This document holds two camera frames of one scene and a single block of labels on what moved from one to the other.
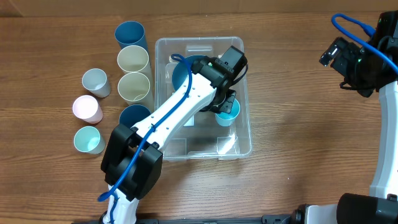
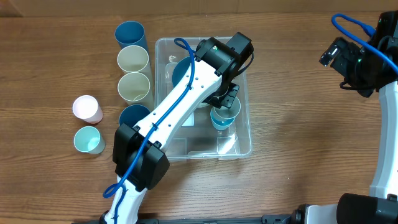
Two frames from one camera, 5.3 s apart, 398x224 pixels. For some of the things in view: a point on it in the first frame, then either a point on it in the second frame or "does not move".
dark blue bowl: (181, 70) does not move
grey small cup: (96, 81) to (226, 112)
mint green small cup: (87, 139) does not move
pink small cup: (86, 107) does not move
